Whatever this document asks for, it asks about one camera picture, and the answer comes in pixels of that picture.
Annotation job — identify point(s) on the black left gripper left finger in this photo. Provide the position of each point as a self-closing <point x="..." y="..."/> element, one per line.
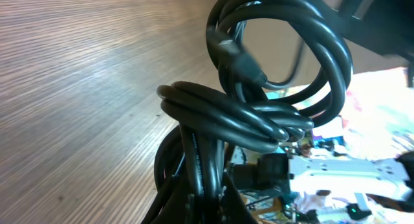
<point x="174" y="203"/>

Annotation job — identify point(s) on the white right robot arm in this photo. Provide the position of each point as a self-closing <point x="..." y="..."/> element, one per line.
<point x="390" y="178"/>

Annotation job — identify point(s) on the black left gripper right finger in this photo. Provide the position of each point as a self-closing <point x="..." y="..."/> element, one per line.
<point x="234" y="209"/>

